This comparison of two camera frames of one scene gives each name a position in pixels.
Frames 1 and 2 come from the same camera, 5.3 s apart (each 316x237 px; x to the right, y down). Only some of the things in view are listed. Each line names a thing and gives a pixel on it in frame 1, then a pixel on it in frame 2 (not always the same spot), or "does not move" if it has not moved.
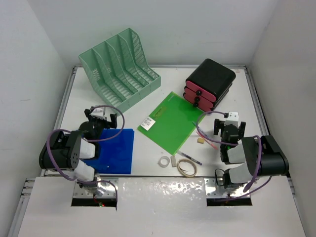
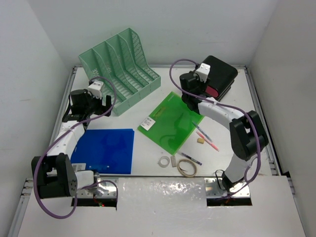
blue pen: [199, 129] does not move
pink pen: [209, 142] does not move
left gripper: [107, 124] → [101, 108]
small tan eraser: [200, 140] does not move
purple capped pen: [189, 157] does not move
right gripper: [218, 124] → [203, 84]
